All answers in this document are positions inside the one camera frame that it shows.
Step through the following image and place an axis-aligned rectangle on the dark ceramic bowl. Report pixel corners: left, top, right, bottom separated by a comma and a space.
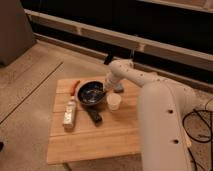
77, 81, 106, 106

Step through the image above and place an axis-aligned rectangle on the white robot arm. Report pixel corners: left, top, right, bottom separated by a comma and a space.
104, 60, 196, 171

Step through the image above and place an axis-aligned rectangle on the blue grey sponge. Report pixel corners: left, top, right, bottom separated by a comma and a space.
114, 84, 124, 93

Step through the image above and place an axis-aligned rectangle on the white plastic cup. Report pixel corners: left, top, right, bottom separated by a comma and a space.
106, 93, 122, 110

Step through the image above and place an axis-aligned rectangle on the black rectangular block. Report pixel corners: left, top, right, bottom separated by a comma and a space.
87, 108, 102, 124

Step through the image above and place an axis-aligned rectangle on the orange carrot toy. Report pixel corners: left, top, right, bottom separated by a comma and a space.
70, 80, 80, 96

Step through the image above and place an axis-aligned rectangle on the wooden table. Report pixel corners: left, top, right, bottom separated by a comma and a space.
47, 78, 141, 164

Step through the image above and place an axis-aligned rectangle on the grey cabinet corner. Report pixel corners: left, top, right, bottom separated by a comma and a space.
0, 0, 36, 66

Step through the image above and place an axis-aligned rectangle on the white shelf rail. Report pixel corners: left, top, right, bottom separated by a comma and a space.
24, 9, 213, 72

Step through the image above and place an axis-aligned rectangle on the black cable on floor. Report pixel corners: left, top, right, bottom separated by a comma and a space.
181, 99, 213, 171

